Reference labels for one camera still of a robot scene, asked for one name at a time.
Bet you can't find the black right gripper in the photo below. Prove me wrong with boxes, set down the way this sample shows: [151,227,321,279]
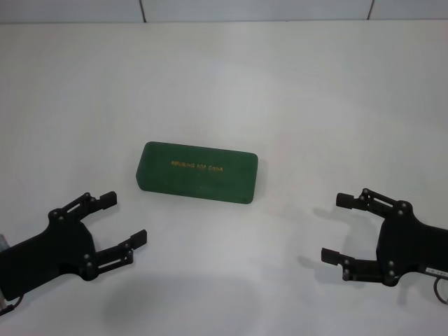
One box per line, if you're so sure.
[321,188,448,288]

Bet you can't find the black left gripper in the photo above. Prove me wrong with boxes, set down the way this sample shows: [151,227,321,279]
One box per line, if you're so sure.
[0,190,148,302]

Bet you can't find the green glasses case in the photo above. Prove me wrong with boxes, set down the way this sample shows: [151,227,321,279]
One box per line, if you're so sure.
[135,141,259,206]

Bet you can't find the right arm cable with plugs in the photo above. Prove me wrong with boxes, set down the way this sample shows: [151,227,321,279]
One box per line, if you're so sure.
[433,276,448,306]

